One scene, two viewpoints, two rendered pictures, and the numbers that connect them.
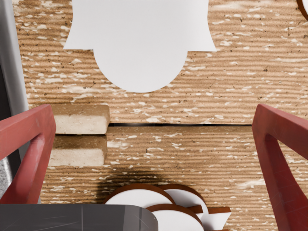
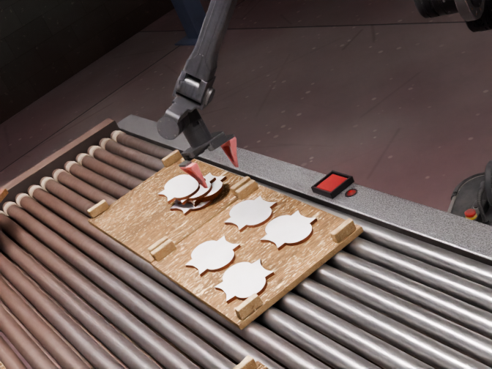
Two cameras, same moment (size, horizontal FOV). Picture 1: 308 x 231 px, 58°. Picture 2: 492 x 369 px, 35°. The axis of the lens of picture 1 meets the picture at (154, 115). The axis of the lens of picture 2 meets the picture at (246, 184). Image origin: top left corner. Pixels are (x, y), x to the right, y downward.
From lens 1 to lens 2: 1.82 m
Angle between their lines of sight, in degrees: 44
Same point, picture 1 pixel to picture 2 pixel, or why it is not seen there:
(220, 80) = (217, 224)
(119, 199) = (219, 187)
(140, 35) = (244, 209)
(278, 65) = (205, 236)
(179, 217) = (200, 194)
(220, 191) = (192, 215)
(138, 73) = (239, 206)
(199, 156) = (206, 214)
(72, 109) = (247, 189)
